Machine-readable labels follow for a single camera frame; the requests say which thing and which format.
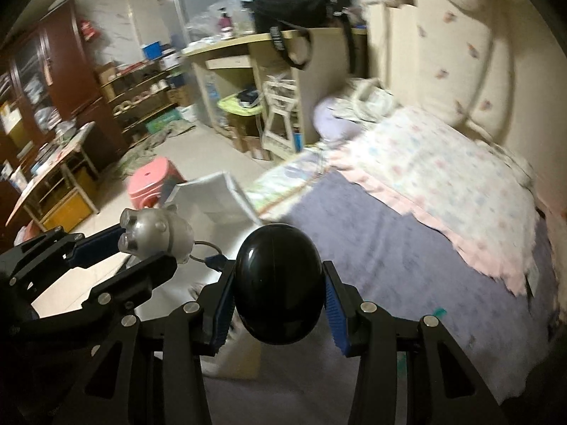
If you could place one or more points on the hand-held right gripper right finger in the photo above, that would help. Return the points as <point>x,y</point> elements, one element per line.
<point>335,318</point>

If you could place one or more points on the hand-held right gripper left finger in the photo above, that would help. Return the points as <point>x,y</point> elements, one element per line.
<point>220,314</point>

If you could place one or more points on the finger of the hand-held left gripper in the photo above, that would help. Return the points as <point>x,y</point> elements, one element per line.
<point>98,241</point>
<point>141,274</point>

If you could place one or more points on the silver pig figurine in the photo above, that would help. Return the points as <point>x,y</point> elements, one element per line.
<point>155,234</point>

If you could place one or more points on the black glossy oval object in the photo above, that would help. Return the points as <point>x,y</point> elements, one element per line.
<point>278,284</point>

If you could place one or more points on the yellow crate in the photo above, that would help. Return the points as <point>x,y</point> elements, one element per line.
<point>66,212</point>

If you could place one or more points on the purple fluffy blanket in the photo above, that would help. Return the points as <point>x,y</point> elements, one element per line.
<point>398,301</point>

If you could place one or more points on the pink plastic stool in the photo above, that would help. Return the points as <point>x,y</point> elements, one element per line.
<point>148,181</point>

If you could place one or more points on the folding table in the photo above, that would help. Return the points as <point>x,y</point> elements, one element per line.
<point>48,172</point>

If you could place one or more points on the white open box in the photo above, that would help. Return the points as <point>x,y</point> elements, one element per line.
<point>212,199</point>

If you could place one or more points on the colourful play mat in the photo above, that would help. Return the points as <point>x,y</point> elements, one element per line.
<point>283,179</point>

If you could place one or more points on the wooden shoe rack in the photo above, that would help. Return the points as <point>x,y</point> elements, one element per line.
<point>137,93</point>

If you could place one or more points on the dark red wooden cabinet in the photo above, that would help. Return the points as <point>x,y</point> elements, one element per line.
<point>48,79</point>

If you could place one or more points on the floral quilt with pink ruffle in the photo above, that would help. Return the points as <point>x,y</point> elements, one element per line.
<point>443,186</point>

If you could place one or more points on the green top stool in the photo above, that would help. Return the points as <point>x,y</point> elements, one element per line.
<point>239,108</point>

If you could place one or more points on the blue box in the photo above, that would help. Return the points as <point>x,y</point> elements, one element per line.
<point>150,49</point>

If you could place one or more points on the pale purple pillow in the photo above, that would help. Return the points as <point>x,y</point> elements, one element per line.
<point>332,119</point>

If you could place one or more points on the white folding rack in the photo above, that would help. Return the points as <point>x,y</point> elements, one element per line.
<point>279,113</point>

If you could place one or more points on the beige desk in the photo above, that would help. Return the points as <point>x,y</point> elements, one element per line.
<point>265,62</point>

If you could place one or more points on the silver refrigerator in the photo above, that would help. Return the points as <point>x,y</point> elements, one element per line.
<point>190,6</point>

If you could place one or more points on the dark bottle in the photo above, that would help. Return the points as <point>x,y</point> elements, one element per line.
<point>227,23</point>

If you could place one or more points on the padded floral headboard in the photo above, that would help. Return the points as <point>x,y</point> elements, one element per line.
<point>469,53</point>

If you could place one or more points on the black bag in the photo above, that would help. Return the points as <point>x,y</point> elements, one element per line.
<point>292,15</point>

